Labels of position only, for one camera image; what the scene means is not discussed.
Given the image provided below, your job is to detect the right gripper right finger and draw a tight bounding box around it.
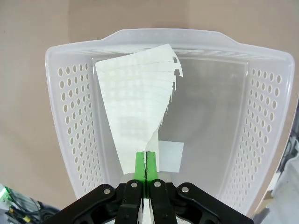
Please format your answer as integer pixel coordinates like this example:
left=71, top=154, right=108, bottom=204
left=146, top=151, right=254, bottom=224

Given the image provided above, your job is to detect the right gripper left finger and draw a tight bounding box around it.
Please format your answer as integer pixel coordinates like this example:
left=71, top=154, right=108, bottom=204
left=43, top=151, right=147, bottom=224

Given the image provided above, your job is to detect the white lined paper sheet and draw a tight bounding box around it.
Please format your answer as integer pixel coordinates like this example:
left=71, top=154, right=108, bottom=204
left=95, top=43, right=185, bottom=180

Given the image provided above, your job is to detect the white perforated plastic basket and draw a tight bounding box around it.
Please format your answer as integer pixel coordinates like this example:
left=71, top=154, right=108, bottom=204
left=44, top=28, right=295, bottom=217

